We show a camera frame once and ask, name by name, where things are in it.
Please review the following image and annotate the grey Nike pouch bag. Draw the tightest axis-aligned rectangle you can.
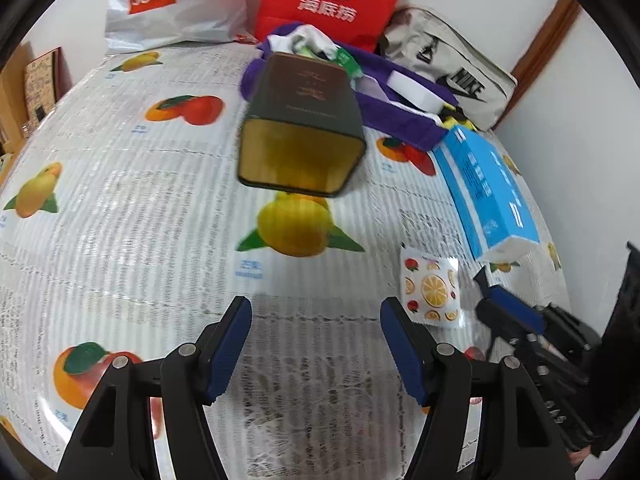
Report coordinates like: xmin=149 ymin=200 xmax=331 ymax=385
xmin=382 ymin=6 xmax=518 ymax=130

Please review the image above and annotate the brown wooden door frame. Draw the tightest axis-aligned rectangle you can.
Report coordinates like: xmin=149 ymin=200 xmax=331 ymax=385
xmin=495 ymin=0 xmax=582 ymax=127

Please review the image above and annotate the dark green tea tin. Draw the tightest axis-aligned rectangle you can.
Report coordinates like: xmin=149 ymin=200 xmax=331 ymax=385
xmin=238 ymin=53 xmax=367 ymax=197

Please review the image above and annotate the wooden nightstand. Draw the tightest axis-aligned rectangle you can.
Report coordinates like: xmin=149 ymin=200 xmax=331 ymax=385
xmin=1 ymin=42 xmax=32 ymax=183

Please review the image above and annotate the white sponge block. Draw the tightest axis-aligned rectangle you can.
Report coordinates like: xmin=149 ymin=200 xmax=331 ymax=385
xmin=386 ymin=70 xmax=445 ymax=114

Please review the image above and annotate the patterned book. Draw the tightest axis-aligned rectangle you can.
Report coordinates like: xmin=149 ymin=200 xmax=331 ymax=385
xmin=24 ymin=48 xmax=62 ymax=128

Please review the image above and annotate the white Miniso plastic bag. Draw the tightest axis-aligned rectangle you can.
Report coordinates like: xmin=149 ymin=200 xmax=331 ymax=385
xmin=104 ymin=0 xmax=246 ymax=53

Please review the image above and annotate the blue tissue pack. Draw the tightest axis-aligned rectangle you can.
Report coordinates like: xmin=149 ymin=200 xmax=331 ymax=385
xmin=434 ymin=126 xmax=540 ymax=263

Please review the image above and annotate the purple towel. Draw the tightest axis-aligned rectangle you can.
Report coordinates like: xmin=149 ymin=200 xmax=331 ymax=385
xmin=240 ymin=23 xmax=457 ymax=152

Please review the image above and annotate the white cotton glove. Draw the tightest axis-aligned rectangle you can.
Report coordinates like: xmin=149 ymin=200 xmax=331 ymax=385
xmin=267 ymin=25 xmax=338 ymax=62

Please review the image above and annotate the fruit print sachet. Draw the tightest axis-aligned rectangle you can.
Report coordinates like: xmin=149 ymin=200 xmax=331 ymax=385
xmin=400 ymin=245 xmax=464 ymax=330

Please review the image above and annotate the yellow black strap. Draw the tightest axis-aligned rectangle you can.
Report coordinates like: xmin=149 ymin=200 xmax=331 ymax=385
xmin=439 ymin=104 xmax=476 ymax=132

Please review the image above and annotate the person's right hand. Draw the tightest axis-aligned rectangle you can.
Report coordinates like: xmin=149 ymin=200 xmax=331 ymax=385
xmin=568 ymin=446 xmax=601 ymax=467

